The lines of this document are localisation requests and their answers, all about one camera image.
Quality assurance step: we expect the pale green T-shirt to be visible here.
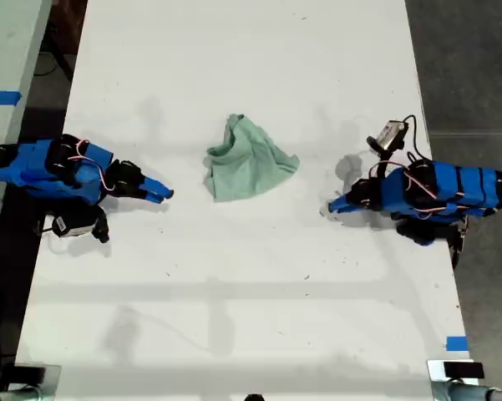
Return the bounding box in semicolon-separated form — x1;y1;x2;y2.
202;113;301;204

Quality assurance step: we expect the black table clamp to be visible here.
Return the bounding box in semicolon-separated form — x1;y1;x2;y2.
449;217;471;269

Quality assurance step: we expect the short blue tape piece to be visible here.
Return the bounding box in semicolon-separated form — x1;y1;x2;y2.
445;335;470;353

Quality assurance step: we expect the white side table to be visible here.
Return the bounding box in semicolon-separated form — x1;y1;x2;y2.
0;0;53;262

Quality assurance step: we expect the small black box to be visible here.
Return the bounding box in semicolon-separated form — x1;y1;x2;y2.
443;361;485;379
11;364;48;383

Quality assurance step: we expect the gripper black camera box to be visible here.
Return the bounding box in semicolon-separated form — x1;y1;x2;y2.
50;211;111;245
366;119;410;152

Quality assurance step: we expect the camera black cable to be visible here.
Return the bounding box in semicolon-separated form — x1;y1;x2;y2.
34;214;58;237
402;114;434;162

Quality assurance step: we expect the black floor cable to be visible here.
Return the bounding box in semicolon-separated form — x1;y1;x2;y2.
32;50;59;78

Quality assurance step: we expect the silver metal bracket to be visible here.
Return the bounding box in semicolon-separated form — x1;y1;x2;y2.
7;363;63;401
426;358;492;383

